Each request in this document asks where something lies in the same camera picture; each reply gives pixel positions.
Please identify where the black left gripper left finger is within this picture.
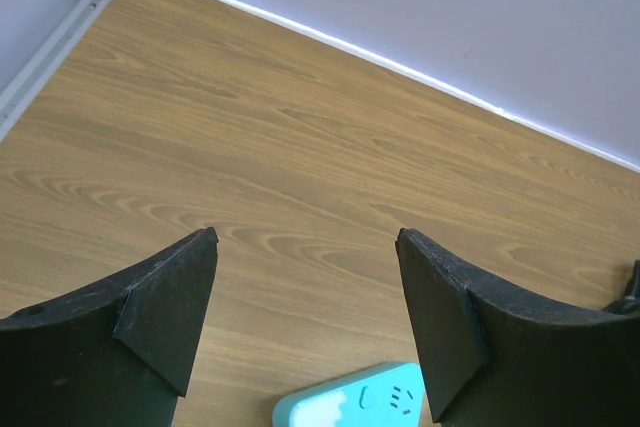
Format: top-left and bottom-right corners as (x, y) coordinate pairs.
(1, 227), (218, 426)

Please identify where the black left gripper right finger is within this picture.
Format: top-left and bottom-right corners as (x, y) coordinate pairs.
(395, 228), (639, 426)

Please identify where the black power strip cable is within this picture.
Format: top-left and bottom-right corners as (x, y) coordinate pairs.
(602, 259), (640, 317)

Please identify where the aluminium table edge rail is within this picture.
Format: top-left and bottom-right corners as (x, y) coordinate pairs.
(1, 0), (111, 137)

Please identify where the teal triangular power strip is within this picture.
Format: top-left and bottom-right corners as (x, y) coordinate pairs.
(272, 362), (425, 427)

